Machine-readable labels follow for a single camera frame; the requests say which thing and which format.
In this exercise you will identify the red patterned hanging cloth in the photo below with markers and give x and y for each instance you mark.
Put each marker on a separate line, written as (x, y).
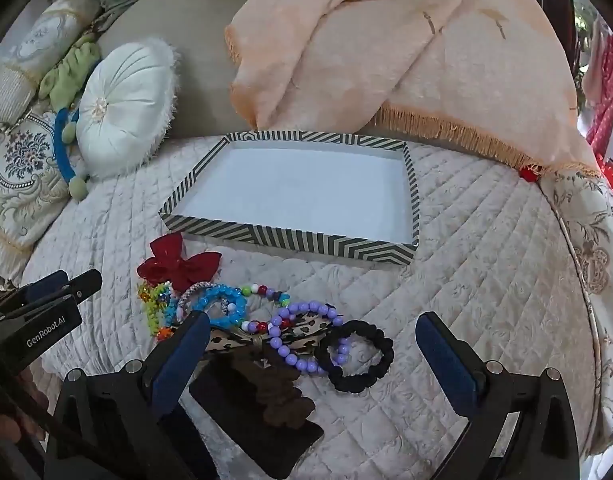
(606, 90)

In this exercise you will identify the peach fringed pillow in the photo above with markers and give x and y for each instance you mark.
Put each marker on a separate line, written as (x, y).
(386, 50)

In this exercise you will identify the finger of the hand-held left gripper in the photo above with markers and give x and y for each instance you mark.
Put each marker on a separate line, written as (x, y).
(85, 282)
(49, 286)

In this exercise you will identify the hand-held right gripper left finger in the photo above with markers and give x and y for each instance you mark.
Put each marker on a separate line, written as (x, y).
(179, 370)

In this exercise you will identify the striped shallow cardboard box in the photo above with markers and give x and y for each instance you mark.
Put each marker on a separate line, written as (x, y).
(286, 190)

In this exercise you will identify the floral embroidered cushion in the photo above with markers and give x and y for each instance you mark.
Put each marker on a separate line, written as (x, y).
(21, 180)

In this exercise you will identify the small red object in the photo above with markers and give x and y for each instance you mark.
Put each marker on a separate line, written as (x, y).
(529, 173)

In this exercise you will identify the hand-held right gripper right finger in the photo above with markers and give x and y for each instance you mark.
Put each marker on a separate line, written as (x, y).
(449, 365)

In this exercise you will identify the round white satin cushion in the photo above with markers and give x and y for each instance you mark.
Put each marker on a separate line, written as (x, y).
(121, 110)

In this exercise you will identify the green and blue plush toy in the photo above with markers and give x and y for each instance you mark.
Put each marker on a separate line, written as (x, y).
(69, 85)

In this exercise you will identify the black card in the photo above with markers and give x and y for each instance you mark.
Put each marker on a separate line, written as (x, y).
(246, 435)

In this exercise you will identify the leopard print hair bow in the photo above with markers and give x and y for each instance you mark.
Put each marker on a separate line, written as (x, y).
(226, 344)

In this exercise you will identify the brown scrunchie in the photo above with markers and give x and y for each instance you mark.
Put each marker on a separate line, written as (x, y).
(276, 400)

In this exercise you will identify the black scrunchie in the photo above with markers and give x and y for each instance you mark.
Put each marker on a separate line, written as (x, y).
(381, 355)

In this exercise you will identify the cream bolster cushion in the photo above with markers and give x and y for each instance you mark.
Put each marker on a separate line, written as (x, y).
(36, 45)

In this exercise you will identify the red glitter hair bow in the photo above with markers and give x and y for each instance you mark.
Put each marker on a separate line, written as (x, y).
(161, 260)

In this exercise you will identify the floral cream bedspread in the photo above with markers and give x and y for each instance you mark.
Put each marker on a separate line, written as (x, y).
(586, 240)

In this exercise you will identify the beige pillow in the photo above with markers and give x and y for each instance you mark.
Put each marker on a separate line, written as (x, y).
(186, 35)

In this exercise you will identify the cream quilted bed cover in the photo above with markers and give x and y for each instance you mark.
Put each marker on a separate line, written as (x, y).
(461, 260)

